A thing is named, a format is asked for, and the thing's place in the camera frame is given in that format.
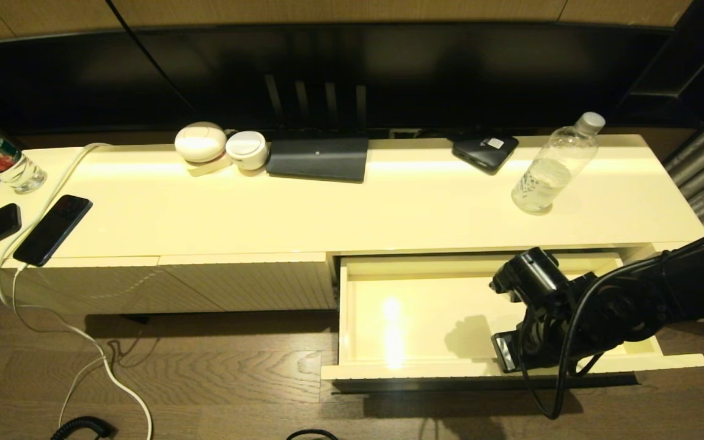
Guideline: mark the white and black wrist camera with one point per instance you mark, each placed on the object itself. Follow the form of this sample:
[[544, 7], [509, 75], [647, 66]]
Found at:
[[506, 353]]

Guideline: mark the cream ribbed cabinet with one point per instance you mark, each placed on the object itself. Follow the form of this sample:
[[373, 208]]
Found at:
[[266, 208]]

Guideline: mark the white round jar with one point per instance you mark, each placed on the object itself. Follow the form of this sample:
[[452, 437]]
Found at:
[[245, 149]]

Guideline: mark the black box with white sticker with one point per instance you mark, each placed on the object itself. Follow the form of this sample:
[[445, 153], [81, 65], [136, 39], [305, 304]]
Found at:
[[483, 154]]

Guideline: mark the clear bottle with grey cap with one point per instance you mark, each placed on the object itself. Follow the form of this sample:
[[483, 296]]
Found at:
[[550, 174]]

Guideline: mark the black flat television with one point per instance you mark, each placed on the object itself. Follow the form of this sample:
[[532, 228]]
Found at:
[[388, 73]]

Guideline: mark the dark grey flat router box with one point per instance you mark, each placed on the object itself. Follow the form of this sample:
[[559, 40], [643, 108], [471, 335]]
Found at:
[[318, 158]]

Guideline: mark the dark wooden wall frame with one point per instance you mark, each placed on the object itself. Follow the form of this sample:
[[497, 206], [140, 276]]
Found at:
[[694, 61]]

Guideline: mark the black smartphone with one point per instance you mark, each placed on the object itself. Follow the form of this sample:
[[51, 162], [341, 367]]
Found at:
[[53, 229]]

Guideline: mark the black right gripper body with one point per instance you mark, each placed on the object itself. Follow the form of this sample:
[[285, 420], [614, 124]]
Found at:
[[541, 342]]

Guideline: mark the wall socket plate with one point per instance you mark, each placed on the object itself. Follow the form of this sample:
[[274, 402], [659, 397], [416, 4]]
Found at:
[[402, 132]]

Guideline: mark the water bottle with green-red label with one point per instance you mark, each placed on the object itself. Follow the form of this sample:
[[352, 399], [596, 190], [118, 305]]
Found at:
[[1, 161]]

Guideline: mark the white oval speaker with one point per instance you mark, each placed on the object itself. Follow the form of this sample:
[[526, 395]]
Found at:
[[199, 142]]

